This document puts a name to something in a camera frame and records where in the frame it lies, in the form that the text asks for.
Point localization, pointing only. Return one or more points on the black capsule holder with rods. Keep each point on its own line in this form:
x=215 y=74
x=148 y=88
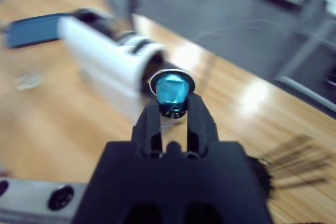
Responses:
x=294 y=161

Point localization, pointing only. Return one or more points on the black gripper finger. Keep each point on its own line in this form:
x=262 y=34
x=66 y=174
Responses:
x=149 y=127
x=202 y=127

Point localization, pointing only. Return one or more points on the white capsule coffee machine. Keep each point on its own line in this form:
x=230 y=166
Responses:
x=105 y=61

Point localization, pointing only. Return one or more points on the teal plastic tray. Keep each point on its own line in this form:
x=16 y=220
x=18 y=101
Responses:
x=34 y=30

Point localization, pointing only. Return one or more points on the blue coffee capsule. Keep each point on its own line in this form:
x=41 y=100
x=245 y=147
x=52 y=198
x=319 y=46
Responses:
x=172 y=90

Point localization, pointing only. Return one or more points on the clear drinking glass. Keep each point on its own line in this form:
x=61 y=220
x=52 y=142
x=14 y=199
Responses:
x=30 y=81

